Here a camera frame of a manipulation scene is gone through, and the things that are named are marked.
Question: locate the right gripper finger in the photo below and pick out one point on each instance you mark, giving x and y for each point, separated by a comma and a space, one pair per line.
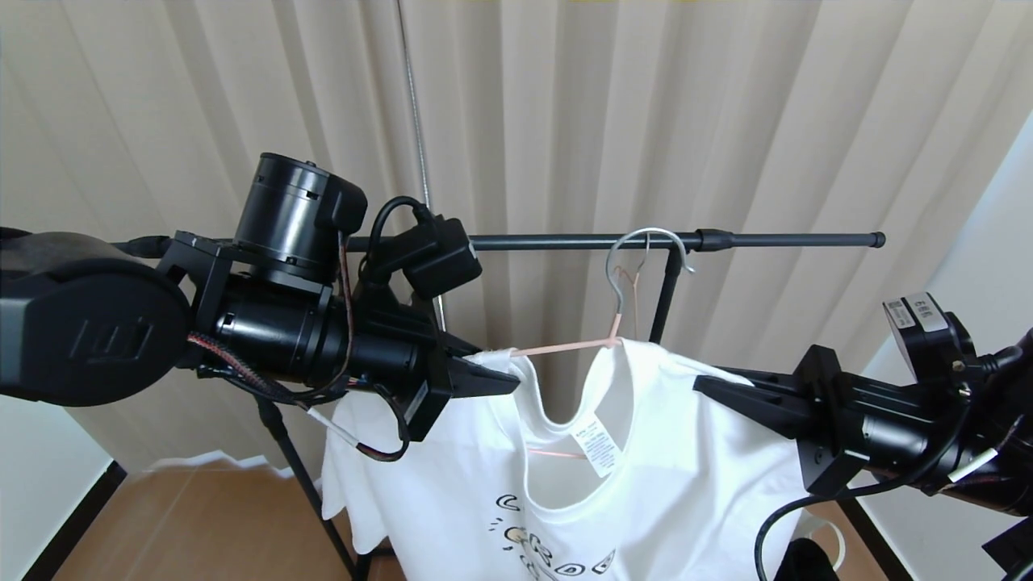
767, 407
775, 381

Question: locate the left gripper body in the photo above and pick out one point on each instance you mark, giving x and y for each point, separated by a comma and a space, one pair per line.
323, 339

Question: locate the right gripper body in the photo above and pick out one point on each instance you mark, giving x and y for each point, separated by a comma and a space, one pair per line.
888, 428

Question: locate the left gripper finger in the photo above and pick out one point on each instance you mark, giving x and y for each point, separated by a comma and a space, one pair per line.
460, 347
476, 379

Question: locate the white printed t-shirt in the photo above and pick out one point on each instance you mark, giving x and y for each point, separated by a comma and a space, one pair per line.
686, 484

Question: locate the black garment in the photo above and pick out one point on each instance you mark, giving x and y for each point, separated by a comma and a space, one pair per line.
807, 565

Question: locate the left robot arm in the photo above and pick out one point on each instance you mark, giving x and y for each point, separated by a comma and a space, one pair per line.
81, 323

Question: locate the white laundry basket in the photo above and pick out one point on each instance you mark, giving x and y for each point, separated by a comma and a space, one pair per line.
839, 542

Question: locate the black clothes rack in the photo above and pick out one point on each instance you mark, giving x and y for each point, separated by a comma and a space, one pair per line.
767, 240

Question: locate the beige curtain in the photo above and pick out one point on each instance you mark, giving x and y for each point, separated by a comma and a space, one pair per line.
565, 121

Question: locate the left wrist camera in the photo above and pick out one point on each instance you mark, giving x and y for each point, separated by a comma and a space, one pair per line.
440, 258

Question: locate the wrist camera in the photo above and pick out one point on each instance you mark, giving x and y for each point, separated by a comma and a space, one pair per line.
928, 339
440, 258

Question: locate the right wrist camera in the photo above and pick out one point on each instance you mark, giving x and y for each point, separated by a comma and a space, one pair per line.
928, 339

